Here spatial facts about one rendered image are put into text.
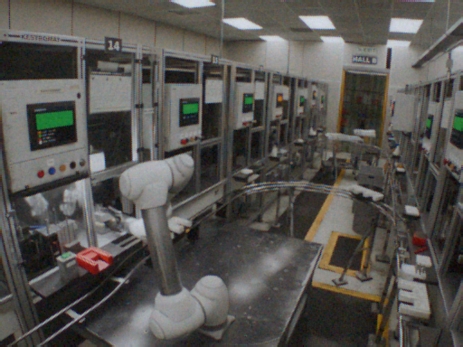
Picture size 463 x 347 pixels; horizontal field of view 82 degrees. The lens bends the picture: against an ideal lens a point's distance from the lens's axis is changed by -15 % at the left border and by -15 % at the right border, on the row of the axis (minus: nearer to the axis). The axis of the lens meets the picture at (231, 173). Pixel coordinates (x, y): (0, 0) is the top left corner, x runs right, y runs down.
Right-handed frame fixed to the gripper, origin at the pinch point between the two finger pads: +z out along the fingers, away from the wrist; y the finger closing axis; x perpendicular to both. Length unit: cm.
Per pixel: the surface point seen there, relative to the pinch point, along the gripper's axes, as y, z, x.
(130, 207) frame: -3.1, 3.1, -26.4
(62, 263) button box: 2, -26, 51
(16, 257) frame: 7, -14, 66
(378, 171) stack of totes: -40, -160, -410
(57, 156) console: 48, -15, 38
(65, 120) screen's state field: 64, -17, 34
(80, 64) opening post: 90, -14, 22
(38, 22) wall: 185, 344, -163
